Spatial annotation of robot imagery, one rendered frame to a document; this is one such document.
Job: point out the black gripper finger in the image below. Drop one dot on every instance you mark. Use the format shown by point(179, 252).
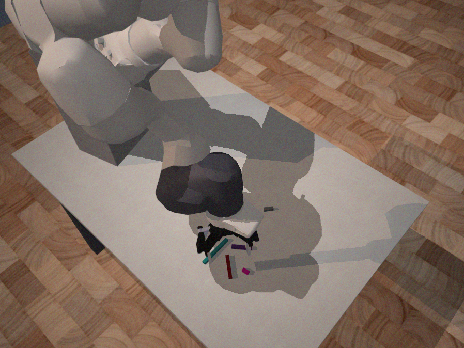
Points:
point(206, 245)
point(248, 241)

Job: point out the turquoise rod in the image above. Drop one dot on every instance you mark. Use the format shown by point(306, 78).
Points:
point(216, 250)

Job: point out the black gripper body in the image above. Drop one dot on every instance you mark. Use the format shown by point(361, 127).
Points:
point(216, 230)

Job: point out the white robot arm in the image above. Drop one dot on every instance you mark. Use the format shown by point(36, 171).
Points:
point(95, 88)

